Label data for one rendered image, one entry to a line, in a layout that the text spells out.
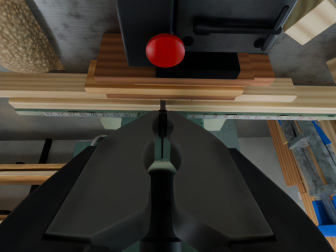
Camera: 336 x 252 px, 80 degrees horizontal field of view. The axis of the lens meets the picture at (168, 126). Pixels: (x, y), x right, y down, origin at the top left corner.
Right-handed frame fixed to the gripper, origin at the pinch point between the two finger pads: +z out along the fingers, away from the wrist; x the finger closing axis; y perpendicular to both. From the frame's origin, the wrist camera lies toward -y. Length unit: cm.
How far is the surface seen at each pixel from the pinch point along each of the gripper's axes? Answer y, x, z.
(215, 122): 31, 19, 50
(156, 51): -2.5, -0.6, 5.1
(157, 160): 10.5, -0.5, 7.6
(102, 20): -3.2, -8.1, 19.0
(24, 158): 184, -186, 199
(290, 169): 117, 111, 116
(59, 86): 7.1, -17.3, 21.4
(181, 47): -2.8, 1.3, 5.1
